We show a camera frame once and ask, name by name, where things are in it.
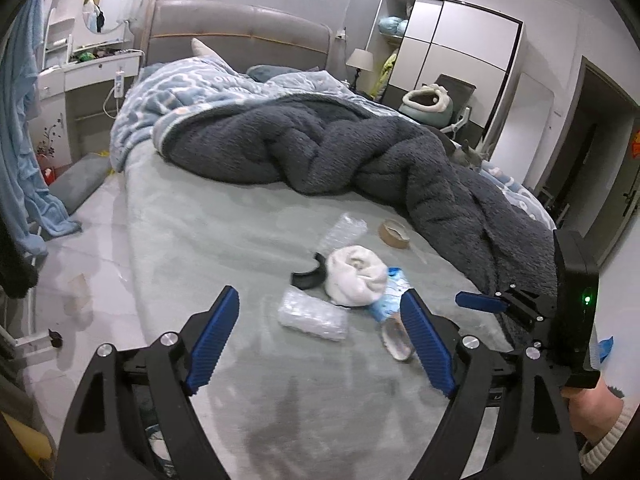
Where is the dark door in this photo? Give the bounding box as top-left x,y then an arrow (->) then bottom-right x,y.
540,57 -> 640,267

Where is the bedside lamp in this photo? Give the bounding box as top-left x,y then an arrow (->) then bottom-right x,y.
346,48 -> 374,89

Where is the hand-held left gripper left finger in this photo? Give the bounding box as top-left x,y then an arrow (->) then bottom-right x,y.
52,285 -> 241,480

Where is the black curved plastic piece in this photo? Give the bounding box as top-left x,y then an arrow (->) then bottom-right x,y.
291,252 -> 327,291

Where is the clear bubble wrap bag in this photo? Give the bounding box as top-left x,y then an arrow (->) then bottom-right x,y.
278,285 -> 349,342

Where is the dark office chair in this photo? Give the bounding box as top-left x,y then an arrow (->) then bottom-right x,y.
434,74 -> 479,142

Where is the blue patterned duvet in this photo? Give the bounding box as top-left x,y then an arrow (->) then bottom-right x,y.
109,56 -> 556,221

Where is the dark grey fluffy blanket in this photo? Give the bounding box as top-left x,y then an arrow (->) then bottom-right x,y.
160,92 -> 561,351

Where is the black hanging clothing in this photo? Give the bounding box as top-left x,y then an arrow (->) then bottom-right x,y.
0,217 -> 39,299

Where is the hanging blue towel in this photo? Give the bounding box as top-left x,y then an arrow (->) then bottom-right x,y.
0,0 -> 83,257

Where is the grey padded headboard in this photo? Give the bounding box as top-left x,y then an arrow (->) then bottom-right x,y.
145,0 -> 333,75

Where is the person's right forearm cream sleeve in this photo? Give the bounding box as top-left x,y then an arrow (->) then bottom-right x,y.
577,402 -> 638,475

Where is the white wardrobe with dark frame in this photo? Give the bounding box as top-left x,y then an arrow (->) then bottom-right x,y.
367,0 -> 524,143

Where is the crumpled clear plastic bottle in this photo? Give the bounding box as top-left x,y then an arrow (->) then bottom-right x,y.
315,212 -> 368,261

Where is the red box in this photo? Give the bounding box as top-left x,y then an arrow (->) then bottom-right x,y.
37,155 -> 59,187

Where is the dark grey pillow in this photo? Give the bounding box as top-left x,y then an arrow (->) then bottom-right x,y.
246,64 -> 322,84

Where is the white clothes rack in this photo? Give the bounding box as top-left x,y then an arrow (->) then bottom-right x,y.
0,327 -> 63,362

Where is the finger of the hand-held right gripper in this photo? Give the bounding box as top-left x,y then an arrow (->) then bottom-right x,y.
455,284 -> 548,331

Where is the yellow-green clothing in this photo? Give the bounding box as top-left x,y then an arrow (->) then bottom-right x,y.
378,52 -> 399,99

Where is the grey floor cushion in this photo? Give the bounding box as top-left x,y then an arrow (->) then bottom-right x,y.
47,155 -> 112,214

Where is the person's right hand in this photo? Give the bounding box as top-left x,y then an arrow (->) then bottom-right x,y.
560,382 -> 626,446

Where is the white rolled towel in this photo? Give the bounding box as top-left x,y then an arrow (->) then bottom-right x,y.
324,246 -> 388,306

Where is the white vanity desk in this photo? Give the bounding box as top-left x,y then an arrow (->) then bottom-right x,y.
36,0 -> 147,171

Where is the brown tape roll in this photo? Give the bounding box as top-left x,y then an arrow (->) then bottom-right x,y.
378,219 -> 411,249

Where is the cream and green pet bed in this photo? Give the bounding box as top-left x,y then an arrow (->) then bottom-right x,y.
401,85 -> 454,124

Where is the grey cat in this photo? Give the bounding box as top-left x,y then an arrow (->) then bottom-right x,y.
449,140 -> 484,172

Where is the light blue plush toy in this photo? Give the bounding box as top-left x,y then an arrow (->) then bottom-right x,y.
378,16 -> 409,36

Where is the blue cartoon tissue packet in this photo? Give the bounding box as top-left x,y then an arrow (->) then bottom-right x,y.
367,266 -> 413,323

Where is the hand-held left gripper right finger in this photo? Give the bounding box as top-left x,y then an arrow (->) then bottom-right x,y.
400,290 -> 583,480

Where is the white pillow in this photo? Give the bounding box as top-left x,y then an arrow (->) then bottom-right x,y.
191,37 -> 232,68

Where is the bed with grey-green sheet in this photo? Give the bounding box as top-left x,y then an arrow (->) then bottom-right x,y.
110,55 -> 558,480

